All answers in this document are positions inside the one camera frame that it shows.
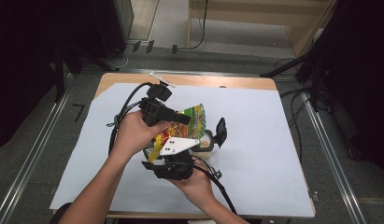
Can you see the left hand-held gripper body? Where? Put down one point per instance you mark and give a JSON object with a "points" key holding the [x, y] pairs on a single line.
{"points": [[155, 107]]}

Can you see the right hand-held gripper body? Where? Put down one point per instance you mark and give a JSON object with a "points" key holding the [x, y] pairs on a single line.
{"points": [[177, 161]]}

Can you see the yellow green spouted pouch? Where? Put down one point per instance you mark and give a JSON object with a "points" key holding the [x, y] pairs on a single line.
{"points": [[192, 121]]}

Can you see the clear jar with black lid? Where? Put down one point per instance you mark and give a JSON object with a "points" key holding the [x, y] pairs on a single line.
{"points": [[216, 137]]}

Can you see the person's right hand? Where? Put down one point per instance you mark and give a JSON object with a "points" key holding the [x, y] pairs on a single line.
{"points": [[196, 186]]}

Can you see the person's left hand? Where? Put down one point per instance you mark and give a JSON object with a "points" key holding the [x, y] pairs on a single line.
{"points": [[135, 137]]}

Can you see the wooden table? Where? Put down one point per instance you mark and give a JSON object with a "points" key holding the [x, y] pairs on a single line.
{"points": [[211, 81]]}

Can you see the white object under table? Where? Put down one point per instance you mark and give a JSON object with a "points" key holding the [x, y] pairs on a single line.
{"points": [[202, 221]]}

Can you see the white paper sheet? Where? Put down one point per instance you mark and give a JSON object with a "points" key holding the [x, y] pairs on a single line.
{"points": [[258, 161]]}

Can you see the black cabinet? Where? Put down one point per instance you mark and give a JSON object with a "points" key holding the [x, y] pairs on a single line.
{"points": [[110, 28]]}

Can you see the black metal stand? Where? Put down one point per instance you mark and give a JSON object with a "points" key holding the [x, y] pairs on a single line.
{"points": [[308, 62], [74, 59]]}

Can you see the dark curtain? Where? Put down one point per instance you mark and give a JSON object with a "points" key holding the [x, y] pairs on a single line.
{"points": [[364, 77], [21, 62]]}

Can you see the light wooden furniture frame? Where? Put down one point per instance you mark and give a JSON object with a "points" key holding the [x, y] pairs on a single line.
{"points": [[242, 12]]}

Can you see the metal floor rail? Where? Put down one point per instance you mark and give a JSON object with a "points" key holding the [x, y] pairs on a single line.
{"points": [[333, 155], [27, 161]]}

